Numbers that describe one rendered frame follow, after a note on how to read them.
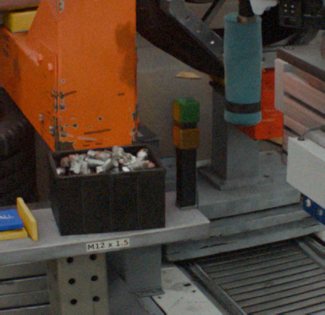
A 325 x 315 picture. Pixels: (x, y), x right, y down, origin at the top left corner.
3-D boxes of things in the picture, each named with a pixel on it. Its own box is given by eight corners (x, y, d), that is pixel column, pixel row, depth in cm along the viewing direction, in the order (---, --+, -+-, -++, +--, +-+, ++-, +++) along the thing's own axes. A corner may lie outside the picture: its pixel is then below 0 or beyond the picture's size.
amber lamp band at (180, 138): (191, 141, 184) (191, 121, 183) (200, 149, 181) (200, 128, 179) (172, 144, 183) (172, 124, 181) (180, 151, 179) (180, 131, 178)
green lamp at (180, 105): (192, 116, 182) (192, 96, 181) (200, 123, 179) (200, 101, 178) (172, 119, 181) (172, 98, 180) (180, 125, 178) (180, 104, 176)
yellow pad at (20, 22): (49, 17, 246) (49, 0, 244) (62, 27, 233) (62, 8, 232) (1, 24, 241) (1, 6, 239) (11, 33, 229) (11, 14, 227)
